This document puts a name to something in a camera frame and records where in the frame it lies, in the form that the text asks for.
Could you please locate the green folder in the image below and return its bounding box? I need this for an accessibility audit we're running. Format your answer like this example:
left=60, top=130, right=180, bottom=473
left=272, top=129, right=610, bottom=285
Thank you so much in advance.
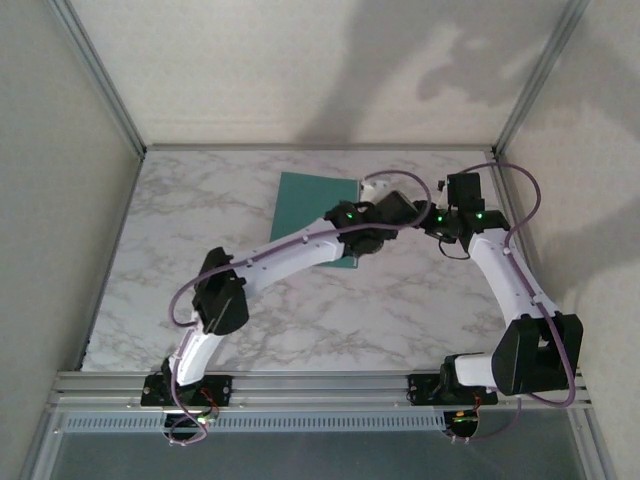
left=268, top=171, right=362, bottom=271

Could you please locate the controller board with LED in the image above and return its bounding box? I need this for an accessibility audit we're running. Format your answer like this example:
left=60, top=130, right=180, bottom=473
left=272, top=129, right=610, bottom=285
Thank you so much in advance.
left=163, top=409, right=217, bottom=435
left=443, top=409, right=482, bottom=437

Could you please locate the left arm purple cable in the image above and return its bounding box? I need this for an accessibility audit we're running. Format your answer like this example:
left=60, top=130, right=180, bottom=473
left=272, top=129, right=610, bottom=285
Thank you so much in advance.
left=168, top=169, right=436, bottom=448

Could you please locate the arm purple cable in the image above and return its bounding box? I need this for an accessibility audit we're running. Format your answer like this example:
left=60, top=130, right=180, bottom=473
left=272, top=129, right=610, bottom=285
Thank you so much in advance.
left=168, top=169, right=436, bottom=448
left=464, top=161, right=577, bottom=444

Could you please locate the aluminium side rail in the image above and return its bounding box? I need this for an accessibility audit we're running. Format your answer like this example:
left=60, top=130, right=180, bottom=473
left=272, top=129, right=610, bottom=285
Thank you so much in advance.
left=487, top=149, right=584, bottom=374

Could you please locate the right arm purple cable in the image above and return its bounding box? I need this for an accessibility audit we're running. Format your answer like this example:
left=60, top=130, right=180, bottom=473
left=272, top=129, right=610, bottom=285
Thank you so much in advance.
left=464, top=161, right=577, bottom=444

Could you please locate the thin aluminium table rail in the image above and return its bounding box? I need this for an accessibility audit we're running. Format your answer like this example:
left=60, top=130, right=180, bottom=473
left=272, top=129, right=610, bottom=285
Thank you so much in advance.
left=142, top=143, right=496, bottom=154

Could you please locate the aluminium frame post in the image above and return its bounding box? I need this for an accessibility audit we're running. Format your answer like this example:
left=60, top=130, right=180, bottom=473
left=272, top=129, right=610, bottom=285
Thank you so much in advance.
left=492, top=0, right=594, bottom=157
left=47, top=0, right=149, bottom=157

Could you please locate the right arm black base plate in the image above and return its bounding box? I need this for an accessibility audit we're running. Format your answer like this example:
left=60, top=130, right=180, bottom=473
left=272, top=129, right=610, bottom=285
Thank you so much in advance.
left=407, top=373, right=500, bottom=406

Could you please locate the wide aluminium frame rail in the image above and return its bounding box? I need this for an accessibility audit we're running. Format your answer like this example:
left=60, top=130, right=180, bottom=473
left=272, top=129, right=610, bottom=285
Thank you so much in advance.
left=47, top=368, right=594, bottom=412

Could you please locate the grey slotted cable duct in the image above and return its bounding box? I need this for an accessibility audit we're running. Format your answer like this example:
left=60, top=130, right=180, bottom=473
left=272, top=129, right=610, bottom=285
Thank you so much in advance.
left=58, top=412, right=449, bottom=434

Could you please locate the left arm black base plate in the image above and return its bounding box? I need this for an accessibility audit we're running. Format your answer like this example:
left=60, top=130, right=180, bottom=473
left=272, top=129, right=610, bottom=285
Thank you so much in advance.
left=140, top=374, right=235, bottom=407

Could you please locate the aluminium lower frame leg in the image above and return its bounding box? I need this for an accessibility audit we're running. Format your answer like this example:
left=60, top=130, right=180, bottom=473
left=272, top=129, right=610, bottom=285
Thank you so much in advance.
left=569, top=407, right=619, bottom=480
left=18, top=407, right=69, bottom=480

